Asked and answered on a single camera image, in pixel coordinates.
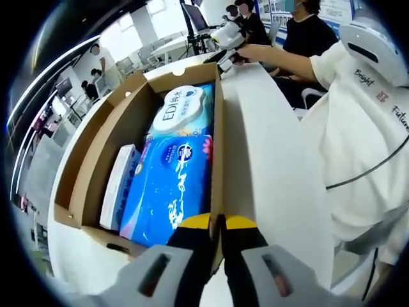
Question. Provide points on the small white orange carton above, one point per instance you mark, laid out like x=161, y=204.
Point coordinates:
x=115, y=185

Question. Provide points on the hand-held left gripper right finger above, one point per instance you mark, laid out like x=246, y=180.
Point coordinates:
x=252, y=272

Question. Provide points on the black screen stand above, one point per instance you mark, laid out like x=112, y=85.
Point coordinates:
x=198, y=43

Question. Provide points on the white framed chair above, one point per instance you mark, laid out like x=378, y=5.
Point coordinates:
x=306, y=91

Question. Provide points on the dark monitor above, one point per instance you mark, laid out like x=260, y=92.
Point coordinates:
x=195, y=16

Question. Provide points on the white lidded wet wipes pack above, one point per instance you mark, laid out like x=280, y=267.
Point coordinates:
x=179, y=108

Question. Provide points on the white chest device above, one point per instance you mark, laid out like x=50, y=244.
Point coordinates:
x=364, y=32

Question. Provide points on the blue soft tissue pack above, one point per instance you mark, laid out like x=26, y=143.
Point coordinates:
x=159, y=192

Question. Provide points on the blue white wall poster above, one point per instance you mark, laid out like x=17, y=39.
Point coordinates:
x=335, y=11

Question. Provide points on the person's right hand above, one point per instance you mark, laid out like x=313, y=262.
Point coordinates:
x=246, y=54

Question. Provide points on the operator in white shirt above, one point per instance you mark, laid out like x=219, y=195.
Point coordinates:
x=351, y=144

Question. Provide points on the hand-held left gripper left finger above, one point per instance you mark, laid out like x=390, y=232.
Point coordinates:
x=179, y=272

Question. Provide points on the brown cardboard shoe box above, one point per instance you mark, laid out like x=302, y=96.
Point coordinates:
x=92, y=153

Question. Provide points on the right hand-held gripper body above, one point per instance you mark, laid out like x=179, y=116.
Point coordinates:
x=228, y=35

